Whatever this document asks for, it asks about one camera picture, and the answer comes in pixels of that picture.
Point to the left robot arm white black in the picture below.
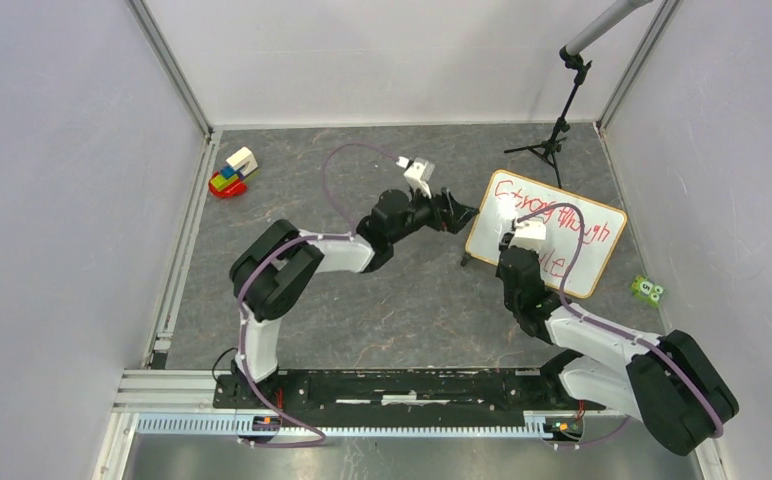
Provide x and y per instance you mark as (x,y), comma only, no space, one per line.
(271,275)

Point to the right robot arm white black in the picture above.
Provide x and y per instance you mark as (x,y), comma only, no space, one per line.
(666,382)

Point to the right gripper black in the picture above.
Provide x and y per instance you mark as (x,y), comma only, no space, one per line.
(506,241)

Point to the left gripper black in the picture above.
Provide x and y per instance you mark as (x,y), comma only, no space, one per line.
(447,213)

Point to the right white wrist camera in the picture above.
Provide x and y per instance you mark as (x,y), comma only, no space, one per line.
(535,235)

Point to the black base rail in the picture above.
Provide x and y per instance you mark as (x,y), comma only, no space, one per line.
(444,397)

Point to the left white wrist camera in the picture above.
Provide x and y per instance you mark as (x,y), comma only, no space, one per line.
(416,173)

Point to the grey pole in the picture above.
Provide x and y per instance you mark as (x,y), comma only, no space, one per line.
(613,15)

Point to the white whiteboard yellow frame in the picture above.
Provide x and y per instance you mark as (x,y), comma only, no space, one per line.
(582,232)

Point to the green number block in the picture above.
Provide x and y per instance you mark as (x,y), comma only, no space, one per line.
(647,290)

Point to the black tripod stand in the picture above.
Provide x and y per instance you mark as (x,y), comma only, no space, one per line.
(547,149)

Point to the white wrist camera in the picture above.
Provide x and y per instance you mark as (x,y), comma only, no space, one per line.
(535,235)
(416,173)

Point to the colourful toy block stack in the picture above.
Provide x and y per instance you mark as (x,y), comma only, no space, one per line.
(231,179)

